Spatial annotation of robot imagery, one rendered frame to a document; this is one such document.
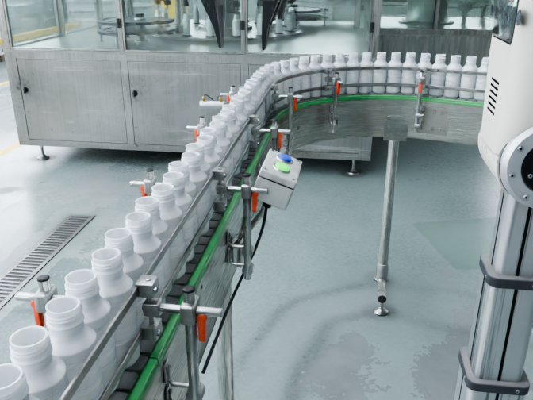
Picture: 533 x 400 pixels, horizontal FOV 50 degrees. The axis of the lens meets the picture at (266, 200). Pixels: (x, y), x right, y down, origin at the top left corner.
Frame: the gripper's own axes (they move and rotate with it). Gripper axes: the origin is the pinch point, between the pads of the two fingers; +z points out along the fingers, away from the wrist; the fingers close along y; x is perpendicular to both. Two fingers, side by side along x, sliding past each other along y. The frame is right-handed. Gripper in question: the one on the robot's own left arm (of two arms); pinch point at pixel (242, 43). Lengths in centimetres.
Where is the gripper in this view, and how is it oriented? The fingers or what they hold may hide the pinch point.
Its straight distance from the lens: 86.4
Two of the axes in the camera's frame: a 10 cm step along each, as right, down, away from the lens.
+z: -0.2, 9.2, 3.8
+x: 1.5, -3.7, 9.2
